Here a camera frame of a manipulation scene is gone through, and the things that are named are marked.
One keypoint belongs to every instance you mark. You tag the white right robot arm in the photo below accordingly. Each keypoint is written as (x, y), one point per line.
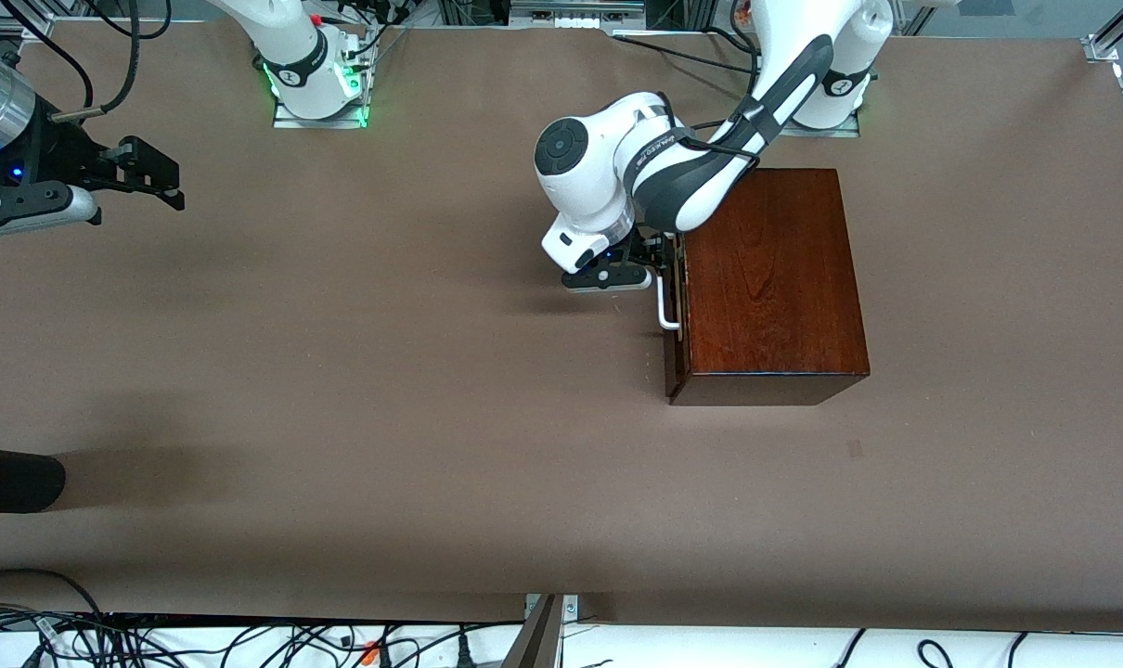
(292, 46)

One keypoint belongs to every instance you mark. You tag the orange connector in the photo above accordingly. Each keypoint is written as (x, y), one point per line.
(371, 654)

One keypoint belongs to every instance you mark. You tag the white power strip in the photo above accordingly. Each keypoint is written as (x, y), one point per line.
(575, 14)

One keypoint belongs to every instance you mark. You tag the black cylinder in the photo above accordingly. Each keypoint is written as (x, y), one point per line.
(14, 478)

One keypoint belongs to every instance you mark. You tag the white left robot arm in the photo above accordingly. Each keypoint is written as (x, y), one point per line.
(599, 167)

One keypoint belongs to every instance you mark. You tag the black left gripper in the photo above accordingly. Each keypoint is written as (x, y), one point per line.
(648, 247)

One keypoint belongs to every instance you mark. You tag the dark slanted bar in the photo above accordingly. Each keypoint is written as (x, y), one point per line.
(534, 645)

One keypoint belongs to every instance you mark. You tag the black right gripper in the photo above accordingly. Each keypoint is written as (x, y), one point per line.
(56, 150)

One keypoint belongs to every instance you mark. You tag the aluminium frame profile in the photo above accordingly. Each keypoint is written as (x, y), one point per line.
(1114, 37)
(23, 23)

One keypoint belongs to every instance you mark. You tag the brown table cover sheet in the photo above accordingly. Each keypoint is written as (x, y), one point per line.
(432, 371)

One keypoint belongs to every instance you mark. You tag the wooden drawer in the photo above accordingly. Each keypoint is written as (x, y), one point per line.
(673, 357)

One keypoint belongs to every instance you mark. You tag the silver corner bracket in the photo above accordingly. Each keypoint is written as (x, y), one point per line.
(571, 608)

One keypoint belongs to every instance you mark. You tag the dark brown wooden cabinet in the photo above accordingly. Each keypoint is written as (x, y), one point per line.
(784, 297)

